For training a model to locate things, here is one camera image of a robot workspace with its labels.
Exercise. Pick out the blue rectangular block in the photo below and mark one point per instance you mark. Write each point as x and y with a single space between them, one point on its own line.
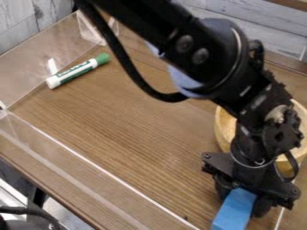
236 211

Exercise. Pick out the green and white marker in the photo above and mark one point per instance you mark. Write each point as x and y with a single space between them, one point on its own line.
78 70

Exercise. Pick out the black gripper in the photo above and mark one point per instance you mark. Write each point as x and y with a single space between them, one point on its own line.
261 179

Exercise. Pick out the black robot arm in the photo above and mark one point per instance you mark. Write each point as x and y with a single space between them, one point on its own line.
222 67

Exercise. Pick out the brown wooden bowl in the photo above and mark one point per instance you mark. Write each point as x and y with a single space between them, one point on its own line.
226 126

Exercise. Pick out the black metal mount bottom left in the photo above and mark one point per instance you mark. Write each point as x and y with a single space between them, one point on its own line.
25 225

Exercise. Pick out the clear acrylic tray walls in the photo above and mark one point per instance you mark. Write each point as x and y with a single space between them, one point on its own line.
114 154

